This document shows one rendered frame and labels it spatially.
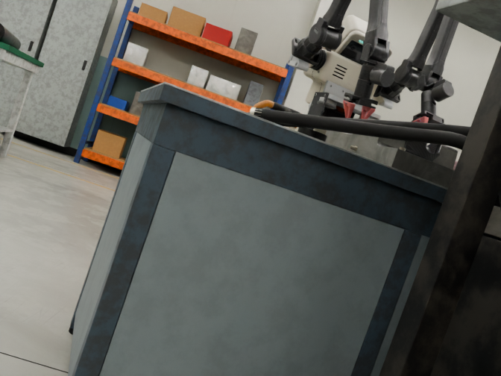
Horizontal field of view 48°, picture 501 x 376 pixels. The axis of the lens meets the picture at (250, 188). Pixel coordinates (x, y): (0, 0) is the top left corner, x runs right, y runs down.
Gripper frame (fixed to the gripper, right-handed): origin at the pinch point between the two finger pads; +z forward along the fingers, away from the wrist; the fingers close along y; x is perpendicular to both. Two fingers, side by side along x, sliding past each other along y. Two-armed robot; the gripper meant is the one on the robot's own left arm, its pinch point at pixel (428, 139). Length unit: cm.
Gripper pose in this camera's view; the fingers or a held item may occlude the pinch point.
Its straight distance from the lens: 220.1
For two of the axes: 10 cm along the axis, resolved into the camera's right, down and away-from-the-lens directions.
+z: -1.2, 9.3, -3.6
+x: -5.0, 2.5, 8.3
